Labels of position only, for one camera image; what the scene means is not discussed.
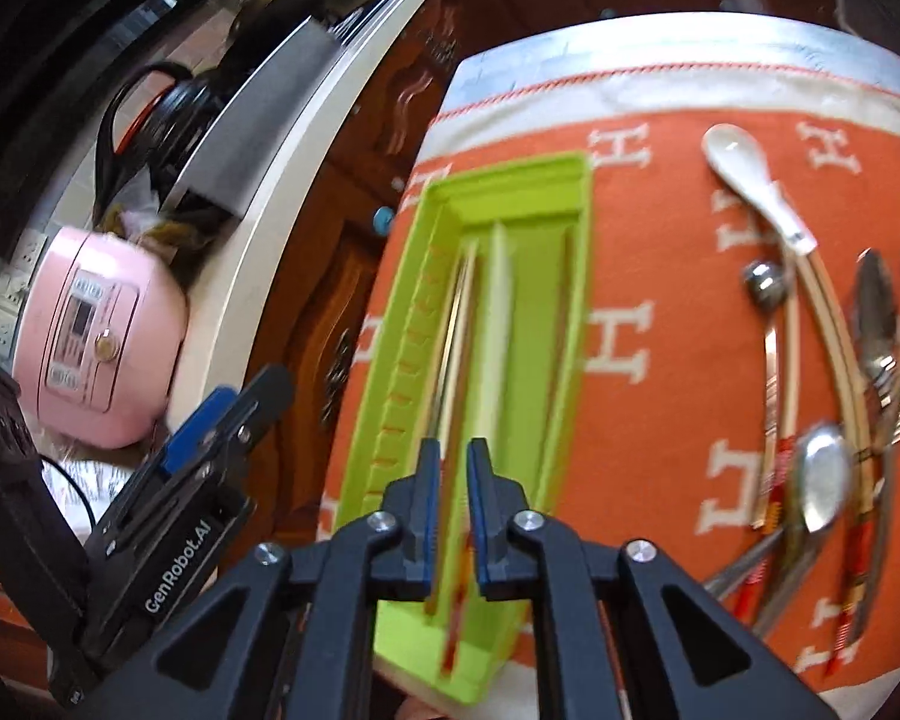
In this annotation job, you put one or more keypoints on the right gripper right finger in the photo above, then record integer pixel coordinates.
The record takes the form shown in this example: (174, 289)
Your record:
(515, 546)

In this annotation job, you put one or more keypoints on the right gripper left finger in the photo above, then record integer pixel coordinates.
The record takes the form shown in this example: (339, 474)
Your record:
(403, 557)

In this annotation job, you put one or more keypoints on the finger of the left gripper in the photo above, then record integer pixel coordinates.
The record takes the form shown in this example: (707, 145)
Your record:
(258, 406)
(182, 445)

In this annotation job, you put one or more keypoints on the bamboo chopstick red-striped end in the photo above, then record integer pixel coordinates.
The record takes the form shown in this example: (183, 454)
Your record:
(443, 410)

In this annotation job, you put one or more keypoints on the brown wooden chopstick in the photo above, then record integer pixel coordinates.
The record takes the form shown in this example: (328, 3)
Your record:
(521, 360)

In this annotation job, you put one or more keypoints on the large metal tablespoon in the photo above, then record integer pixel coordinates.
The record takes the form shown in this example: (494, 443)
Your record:
(876, 336)

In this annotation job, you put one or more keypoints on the white ceramic soup spoon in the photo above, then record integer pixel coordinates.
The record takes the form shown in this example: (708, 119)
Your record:
(738, 159)

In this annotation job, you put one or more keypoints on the white kitchen countertop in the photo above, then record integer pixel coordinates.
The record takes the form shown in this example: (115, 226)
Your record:
(228, 297)

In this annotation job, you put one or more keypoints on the pink rice cooker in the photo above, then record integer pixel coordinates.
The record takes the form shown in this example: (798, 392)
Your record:
(98, 340)

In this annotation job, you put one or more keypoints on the green plastic utensil tray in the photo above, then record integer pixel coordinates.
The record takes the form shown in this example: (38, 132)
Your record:
(541, 194)

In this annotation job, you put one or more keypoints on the stainless steel splash panel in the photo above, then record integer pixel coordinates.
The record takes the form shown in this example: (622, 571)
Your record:
(230, 160)

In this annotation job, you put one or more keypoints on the orange H-pattern blanket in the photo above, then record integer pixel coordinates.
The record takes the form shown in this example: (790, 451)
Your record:
(633, 398)

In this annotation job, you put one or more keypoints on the black kettle red trim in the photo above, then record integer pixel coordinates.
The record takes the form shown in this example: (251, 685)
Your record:
(162, 136)

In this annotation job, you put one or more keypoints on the metal spoon bowl near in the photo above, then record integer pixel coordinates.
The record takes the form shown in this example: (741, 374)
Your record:
(819, 484)

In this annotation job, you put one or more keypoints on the pale bamboo chopstick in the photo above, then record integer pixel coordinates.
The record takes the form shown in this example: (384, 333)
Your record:
(789, 349)

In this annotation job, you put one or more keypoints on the small round metal spoon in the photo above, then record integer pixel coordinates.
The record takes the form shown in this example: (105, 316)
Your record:
(767, 288)

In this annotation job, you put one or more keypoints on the bamboo chopstick dark band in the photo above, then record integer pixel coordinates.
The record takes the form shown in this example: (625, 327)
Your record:
(850, 393)

